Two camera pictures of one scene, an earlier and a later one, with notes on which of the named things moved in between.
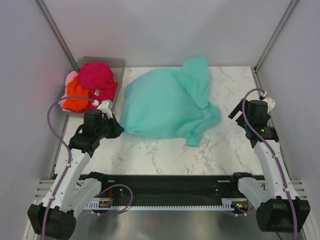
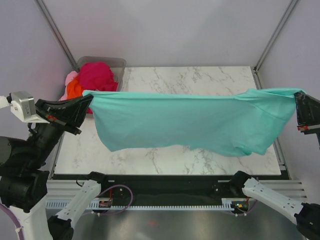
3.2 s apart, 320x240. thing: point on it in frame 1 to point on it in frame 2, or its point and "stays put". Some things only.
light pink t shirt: x=70 y=75 stays put
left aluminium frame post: x=49 y=21 stays put
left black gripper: x=117 y=129 to x=69 y=112
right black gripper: x=235 y=111 to x=308 y=112
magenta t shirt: x=98 y=78 stays put
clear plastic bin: x=117 y=66 stays put
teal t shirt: x=169 y=103 to x=234 y=123
